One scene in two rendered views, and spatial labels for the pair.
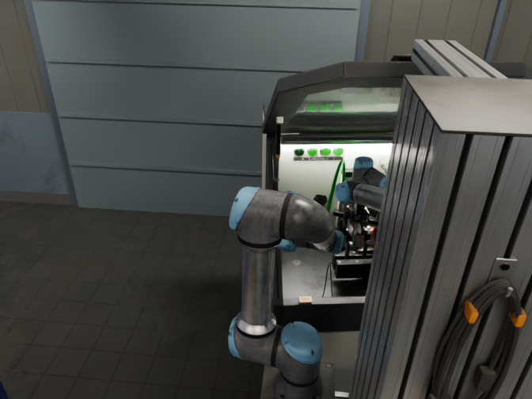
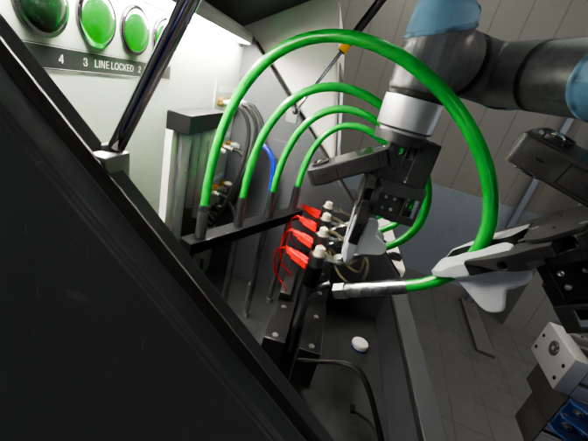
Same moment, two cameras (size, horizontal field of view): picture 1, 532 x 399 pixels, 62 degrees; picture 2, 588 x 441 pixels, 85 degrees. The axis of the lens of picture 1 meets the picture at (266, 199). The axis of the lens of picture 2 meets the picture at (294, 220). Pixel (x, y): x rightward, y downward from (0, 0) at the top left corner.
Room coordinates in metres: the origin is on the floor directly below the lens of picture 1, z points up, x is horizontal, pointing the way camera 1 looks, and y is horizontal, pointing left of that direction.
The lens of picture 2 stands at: (1.60, 0.09, 1.37)
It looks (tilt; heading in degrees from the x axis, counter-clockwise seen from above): 23 degrees down; 278
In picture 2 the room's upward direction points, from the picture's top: 15 degrees clockwise
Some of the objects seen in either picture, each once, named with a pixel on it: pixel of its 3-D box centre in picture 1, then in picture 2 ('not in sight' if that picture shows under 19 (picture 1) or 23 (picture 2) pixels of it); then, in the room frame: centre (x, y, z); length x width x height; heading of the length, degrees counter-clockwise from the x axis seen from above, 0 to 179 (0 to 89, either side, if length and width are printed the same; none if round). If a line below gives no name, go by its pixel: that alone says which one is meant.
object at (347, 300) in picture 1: (355, 313); (403, 408); (1.37, -0.39, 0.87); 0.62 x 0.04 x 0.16; 94
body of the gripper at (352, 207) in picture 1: (358, 207); (392, 176); (1.54, -0.37, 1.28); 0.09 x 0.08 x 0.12; 4
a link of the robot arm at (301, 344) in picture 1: (298, 350); not in sight; (0.88, -0.10, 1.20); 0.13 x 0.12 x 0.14; 73
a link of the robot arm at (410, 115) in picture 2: not in sight; (407, 116); (1.55, -0.37, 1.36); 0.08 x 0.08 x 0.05
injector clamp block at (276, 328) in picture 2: (370, 269); (297, 316); (1.62, -0.49, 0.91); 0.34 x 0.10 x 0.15; 94
